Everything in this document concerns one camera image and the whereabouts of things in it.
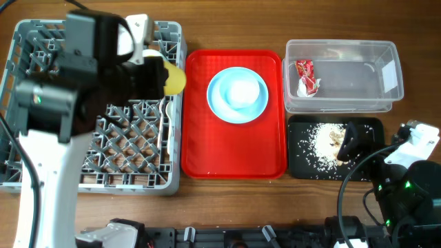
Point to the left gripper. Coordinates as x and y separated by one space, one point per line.
158 75

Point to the small green saucer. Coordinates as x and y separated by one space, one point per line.
239 88

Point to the white tissue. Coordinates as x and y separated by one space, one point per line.
302 89

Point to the mint green bowl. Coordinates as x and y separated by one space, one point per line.
151 52

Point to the white plastic spoon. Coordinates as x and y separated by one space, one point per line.
169 113

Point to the yellow plastic cup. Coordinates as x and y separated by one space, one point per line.
176 80

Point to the rice and food scraps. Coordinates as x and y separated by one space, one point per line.
314 152

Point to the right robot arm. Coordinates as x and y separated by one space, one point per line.
406 185

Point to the grey dishwasher rack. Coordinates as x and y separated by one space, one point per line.
123 157

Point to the black waste tray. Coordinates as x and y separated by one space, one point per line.
374 125

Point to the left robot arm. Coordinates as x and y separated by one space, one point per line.
102 62

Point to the red snack wrapper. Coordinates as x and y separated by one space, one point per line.
305 70

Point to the light blue plate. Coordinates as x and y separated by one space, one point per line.
236 116

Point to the white plastic fork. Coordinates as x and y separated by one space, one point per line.
161 123

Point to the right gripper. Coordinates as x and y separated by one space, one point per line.
360 142

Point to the clear plastic bin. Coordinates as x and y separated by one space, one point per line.
356 76

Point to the red plastic tray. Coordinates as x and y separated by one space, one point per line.
213 148

